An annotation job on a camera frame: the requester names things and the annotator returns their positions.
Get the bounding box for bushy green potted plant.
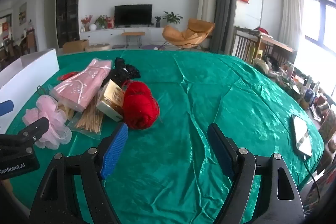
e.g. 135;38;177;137
94;15;109;29

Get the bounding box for white television console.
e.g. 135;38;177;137
79;27;168;47

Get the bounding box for white sheer curtain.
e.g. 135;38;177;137
280;0;310;48

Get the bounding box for black dotted cloth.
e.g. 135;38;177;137
110;63;141;86

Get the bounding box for wooden railing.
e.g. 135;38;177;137
231;26;294;64

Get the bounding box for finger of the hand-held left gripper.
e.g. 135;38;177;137
0;100;14;116
14;118;50;147

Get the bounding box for smartphone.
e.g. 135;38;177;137
292;114;313;159

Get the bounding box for pink mesh bath pouf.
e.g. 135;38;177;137
22;95;72;149

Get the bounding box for covered standing air conditioner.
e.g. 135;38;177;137
197;0;218;24

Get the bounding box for brown cardboard box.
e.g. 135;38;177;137
62;39;89;54

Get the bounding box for pile of assorted clutter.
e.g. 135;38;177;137
252;53;336;125

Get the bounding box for bag of wooden sticks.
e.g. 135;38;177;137
67;88;108;140

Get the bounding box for grey curtain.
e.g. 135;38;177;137
211;0;238;54

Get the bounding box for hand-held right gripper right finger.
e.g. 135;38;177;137
207;123;306;224

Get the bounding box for small wooden bench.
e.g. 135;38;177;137
121;31;146;48

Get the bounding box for window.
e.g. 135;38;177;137
304;0;336;51

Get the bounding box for flat screen television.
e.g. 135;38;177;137
114;4;153;28

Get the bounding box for red packet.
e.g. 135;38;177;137
58;72;79;82

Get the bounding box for red yarn ball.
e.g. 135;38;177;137
125;81;152;99
122;95;160;130

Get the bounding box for white cardboard box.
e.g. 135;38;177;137
0;48;59;134

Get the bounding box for beige cloth bundle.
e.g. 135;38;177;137
96;79;126;123

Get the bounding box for orange lounge chair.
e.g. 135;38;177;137
162;18;216;51

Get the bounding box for framed wall painting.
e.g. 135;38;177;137
19;2;27;25

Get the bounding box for black charging cable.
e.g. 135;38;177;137
303;155;321;202

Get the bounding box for dark glass cabinet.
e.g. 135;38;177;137
56;0;82;49

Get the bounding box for large green potted plant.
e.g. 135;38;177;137
163;11;183;25

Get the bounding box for green satin cloth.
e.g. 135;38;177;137
5;49;324;224

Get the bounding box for pink packaged cloth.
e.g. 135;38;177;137
50;59;113;112

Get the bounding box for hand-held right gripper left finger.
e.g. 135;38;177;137
29;122;129;224

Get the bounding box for red flower arrangement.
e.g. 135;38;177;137
80;15;93;31

